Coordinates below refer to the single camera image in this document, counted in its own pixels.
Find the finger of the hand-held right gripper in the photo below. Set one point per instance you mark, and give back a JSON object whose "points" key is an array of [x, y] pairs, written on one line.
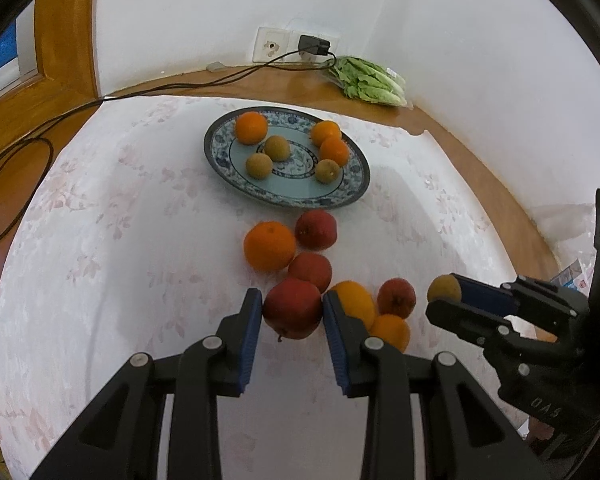
{"points": [[460, 320], [485, 296]]}

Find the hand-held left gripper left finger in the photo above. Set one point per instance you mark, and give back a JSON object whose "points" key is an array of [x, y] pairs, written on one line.
{"points": [[250, 340]]}

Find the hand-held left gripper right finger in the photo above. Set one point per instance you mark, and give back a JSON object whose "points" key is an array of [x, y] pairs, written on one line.
{"points": [[335, 340]]}

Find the brown kiwi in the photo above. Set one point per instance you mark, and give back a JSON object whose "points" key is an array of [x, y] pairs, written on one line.
{"points": [[441, 287], [259, 165], [277, 148], [328, 170]]}

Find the orange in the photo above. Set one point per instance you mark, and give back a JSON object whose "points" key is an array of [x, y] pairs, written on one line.
{"points": [[391, 332], [270, 246], [355, 302], [251, 127], [334, 152], [326, 131]]}

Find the red apple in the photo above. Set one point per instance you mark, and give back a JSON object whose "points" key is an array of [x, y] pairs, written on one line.
{"points": [[316, 229], [396, 298], [293, 308], [310, 270]]}

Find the blue floral ceramic plate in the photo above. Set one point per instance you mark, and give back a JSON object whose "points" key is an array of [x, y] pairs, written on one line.
{"points": [[290, 190]]}

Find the person's right hand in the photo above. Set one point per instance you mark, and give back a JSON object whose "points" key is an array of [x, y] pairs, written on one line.
{"points": [[541, 430]]}

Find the blue white packet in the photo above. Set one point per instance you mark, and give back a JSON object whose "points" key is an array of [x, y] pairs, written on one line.
{"points": [[572, 277]]}

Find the clear plastic bag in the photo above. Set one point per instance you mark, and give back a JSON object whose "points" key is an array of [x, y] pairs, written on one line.
{"points": [[565, 225]]}

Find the white floral tablecloth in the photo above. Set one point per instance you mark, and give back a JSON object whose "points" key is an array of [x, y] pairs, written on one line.
{"points": [[130, 235]]}

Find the bagged green lettuce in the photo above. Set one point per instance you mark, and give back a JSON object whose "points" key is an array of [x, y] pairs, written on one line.
{"points": [[370, 82]]}

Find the small grey block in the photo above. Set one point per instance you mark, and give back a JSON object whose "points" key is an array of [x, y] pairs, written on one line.
{"points": [[215, 66]]}

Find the white socket plate with hole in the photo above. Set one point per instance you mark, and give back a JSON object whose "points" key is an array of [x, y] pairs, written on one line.
{"points": [[262, 55]]}

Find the black charger plug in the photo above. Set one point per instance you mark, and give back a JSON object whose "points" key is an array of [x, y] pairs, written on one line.
{"points": [[312, 45]]}

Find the window glass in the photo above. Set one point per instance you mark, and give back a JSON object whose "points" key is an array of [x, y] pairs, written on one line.
{"points": [[5, 47]]}

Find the white wall socket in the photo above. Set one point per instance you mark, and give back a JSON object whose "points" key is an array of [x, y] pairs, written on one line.
{"points": [[334, 42]]}

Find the wooden window frame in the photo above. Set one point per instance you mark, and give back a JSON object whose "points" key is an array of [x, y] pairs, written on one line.
{"points": [[65, 35]]}

